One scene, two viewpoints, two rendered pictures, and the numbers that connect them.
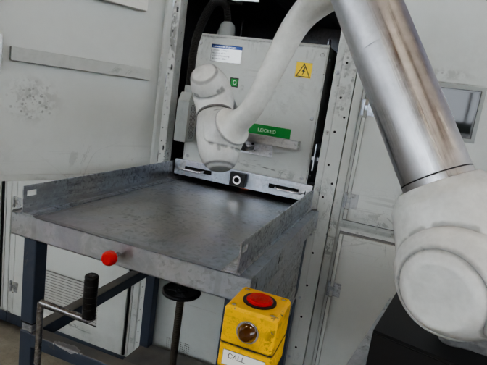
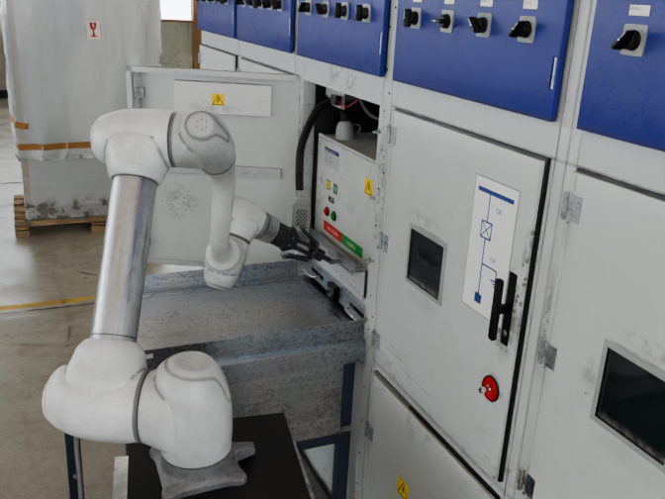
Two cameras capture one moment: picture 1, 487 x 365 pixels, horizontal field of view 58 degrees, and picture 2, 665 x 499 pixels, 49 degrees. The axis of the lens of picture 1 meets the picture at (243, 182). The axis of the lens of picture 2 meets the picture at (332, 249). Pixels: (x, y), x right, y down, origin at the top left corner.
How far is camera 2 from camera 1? 178 cm
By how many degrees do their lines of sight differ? 46
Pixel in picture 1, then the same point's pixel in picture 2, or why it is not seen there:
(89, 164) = not seen: hidden behind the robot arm
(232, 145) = (217, 270)
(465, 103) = (436, 256)
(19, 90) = (167, 193)
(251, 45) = (343, 152)
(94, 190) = (186, 283)
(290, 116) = (362, 234)
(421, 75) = (105, 271)
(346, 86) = (378, 214)
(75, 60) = not seen: hidden behind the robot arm
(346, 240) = (374, 382)
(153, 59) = (286, 157)
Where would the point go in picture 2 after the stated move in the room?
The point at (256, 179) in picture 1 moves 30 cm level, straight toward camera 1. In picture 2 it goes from (343, 295) to (271, 317)
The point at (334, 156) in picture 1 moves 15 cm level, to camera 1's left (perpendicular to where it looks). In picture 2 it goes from (373, 287) to (338, 272)
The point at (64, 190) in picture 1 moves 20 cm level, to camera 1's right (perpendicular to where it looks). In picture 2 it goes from (151, 283) to (182, 302)
